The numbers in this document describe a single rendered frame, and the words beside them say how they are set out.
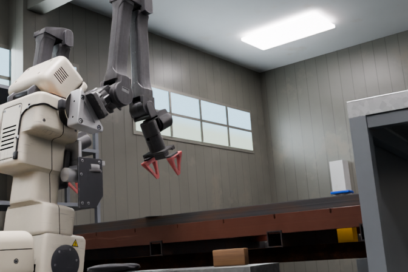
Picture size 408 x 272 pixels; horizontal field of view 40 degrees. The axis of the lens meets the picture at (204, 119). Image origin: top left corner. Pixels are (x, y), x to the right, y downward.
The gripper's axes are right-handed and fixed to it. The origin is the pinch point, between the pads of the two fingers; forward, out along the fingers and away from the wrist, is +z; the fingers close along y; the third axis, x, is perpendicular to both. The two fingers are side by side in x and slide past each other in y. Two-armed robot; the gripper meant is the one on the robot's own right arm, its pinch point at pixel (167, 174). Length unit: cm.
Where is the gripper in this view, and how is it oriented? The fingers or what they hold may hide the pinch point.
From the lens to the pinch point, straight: 198.0
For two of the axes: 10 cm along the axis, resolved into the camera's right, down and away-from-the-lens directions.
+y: -7.8, 1.9, 5.9
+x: -5.2, 3.2, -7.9
